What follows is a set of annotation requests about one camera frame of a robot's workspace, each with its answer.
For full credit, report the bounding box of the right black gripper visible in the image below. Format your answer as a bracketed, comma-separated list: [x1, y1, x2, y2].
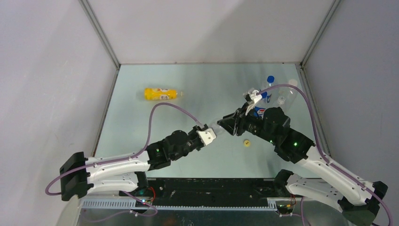
[218, 102, 277, 144]

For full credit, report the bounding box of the clear crushed bottle blue label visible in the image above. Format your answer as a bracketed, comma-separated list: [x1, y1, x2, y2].
[253, 92, 269, 118]

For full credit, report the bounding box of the yellow juice bottle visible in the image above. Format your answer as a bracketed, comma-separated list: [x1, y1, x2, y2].
[144, 88, 184, 100]

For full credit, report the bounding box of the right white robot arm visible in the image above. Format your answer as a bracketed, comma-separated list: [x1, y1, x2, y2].
[217, 107, 388, 226]

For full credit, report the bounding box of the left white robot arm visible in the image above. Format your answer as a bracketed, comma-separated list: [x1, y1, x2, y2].
[60, 126, 216, 202]

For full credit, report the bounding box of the standing Pepsi bottle blue cap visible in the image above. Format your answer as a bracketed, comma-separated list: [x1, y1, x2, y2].
[261, 75, 276, 98]

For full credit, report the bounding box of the large clear bottle white cap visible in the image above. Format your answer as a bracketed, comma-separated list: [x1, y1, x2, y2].
[279, 79, 299, 108]

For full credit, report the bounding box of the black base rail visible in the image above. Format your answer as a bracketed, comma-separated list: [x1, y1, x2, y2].
[131, 178, 300, 206]

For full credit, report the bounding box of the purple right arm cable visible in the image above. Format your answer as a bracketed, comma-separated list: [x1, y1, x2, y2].
[257, 84, 394, 226]

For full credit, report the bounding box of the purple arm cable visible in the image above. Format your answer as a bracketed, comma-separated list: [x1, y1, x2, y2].
[45, 102, 207, 196]
[257, 84, 394, 226]

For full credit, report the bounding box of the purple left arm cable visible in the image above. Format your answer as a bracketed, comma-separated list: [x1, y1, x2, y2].
[45, 102, 207, 196]

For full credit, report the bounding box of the grey slotted cable duct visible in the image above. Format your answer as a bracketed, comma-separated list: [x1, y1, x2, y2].
[81, 199, 277, 210]

